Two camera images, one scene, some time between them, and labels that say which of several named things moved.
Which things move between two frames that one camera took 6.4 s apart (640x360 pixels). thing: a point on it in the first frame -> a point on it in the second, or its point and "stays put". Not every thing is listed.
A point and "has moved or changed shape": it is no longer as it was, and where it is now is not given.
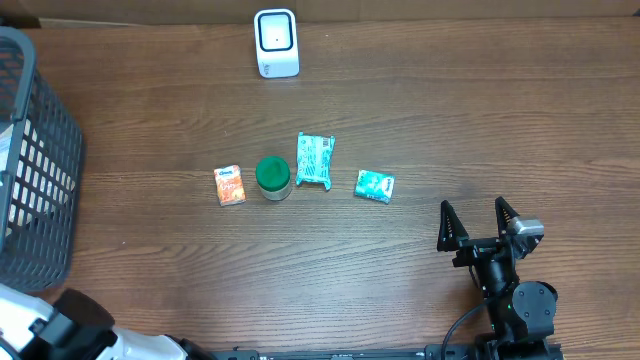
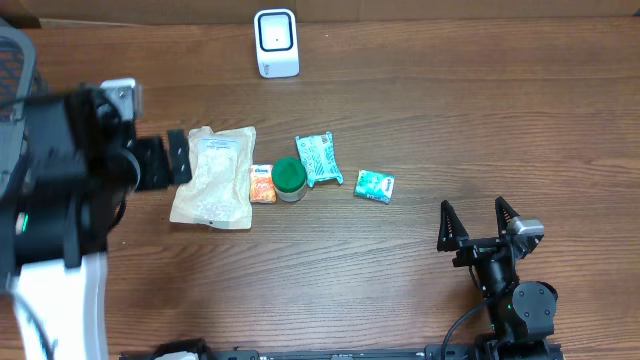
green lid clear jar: x=273 y=176 -> x=289 y=178
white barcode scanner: x=276 y=42 stays put
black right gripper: x=454 y=238 stays put
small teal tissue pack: x=375 y=185 stays put
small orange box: x=230 y=185 -> x=262 y=186
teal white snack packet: x=315 y=159 has moved or changed shape
